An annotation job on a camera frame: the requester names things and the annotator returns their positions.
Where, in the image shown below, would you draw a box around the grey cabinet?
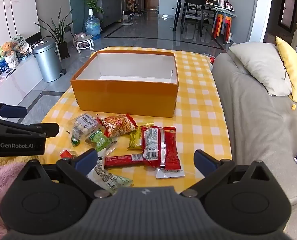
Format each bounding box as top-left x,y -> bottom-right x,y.
98,0 -> 122,28

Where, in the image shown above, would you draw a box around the white cardboard box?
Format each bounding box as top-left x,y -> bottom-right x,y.
71,50 -> 179,118

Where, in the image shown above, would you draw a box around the black dining chair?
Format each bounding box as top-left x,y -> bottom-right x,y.
182,0 -> 209,37

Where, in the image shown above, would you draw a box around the white low cabinet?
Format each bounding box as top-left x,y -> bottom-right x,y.
0,54 -> 43,108

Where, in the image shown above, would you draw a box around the stack of orange stools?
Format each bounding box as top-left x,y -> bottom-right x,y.
212,14 -> 232,39

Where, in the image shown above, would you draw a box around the long red snack bar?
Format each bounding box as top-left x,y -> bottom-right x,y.
104,153 -> 145,169

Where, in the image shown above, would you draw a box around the dark framed wall picture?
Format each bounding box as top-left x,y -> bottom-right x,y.
278,0 -> 297,33

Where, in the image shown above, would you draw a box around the small red snack packet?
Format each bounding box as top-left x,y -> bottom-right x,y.
60,150 -> 77,159

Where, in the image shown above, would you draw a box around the yellow pillow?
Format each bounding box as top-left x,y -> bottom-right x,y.
275,36 -> 297,107

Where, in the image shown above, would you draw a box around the pink fluffy blanket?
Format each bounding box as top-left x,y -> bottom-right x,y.
0,156 -> 40,239

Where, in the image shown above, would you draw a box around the silver trash can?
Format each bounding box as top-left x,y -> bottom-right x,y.
33,40 -> 64,82

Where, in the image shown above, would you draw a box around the potted long-leaf plant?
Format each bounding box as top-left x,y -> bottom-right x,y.
35,7 -> 74,59

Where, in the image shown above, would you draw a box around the grey sofa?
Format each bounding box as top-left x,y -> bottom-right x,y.
211,42 -> 297,205

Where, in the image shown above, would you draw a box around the white and green snack packet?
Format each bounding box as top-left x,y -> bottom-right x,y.
87,147 -> 134,197

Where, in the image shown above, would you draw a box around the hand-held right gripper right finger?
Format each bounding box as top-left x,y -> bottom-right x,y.
180,149 -> 279,198

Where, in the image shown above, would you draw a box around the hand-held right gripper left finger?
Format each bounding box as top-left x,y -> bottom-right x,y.
13,148 -> 114,199

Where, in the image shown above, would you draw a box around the large red snack packet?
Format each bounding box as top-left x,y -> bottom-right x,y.
141,126 -> 185,179

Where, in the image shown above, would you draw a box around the small green candy packet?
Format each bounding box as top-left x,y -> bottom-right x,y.
71,129 -> 82,147

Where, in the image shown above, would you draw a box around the green raisin packet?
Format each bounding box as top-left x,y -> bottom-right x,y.
87,129 -> 114,153

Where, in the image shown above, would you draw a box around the orange snack stick bag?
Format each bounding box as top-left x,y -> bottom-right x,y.
96,114 -> 138,138

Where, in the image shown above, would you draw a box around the clear packet of white candies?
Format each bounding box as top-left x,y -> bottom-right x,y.
71,112 -> 100,140

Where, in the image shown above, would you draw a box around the blue water jug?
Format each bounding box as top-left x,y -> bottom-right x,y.
85,8 -> 102,40

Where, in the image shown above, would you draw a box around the grey pillow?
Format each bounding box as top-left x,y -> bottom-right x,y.
228,42 -> 292,97

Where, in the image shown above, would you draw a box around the yellow snack packet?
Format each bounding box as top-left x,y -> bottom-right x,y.
127,122 -> 155,150

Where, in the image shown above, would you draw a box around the dining table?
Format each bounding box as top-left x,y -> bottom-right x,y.
173,0 -> 237,39

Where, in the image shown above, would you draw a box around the yellow checked tablecloth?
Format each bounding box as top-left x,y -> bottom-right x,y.
40,46 -> 232,195

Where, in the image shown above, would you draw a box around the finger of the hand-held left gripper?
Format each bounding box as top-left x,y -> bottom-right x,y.
0,119 -> 59,138
0,99 -> 27,118

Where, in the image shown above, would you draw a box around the plush toys and decorations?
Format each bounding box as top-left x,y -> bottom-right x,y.
0,35 -> 30,68

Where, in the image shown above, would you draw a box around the white rolling stool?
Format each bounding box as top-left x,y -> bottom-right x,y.
73,33 -> 95,53

